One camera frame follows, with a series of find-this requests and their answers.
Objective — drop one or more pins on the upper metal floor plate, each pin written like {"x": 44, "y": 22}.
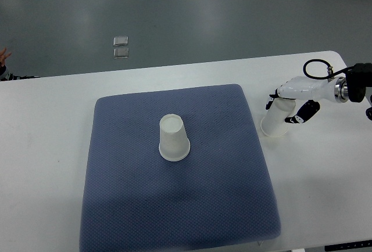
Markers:
{"x": 120, "y": 41}

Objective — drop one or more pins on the white paper cup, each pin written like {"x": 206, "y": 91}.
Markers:
{"x": 273, "y": 124}
{"x": 174, "y": 144}

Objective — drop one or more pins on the blue-grey fabric mat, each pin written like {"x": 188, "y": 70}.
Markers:
{"x": 220, "y": 194}

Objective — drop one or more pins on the dark object at left edge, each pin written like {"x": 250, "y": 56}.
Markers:
{"x": 7, "y": 76}

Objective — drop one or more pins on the black label strip table edge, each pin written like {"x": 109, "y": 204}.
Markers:
{"x": 348, "y": 246}

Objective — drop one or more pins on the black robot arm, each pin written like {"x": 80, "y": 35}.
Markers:
{"x": 349, "y": 84}

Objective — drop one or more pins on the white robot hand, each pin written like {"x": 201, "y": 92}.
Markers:
{"x": 304, "y": 88}

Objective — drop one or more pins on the person's hand at left edge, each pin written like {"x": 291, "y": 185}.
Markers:
{"x": 4, "y": 54}

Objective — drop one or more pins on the white paper cup on mat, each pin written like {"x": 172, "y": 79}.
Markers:
{"x": 174, "y": 144}

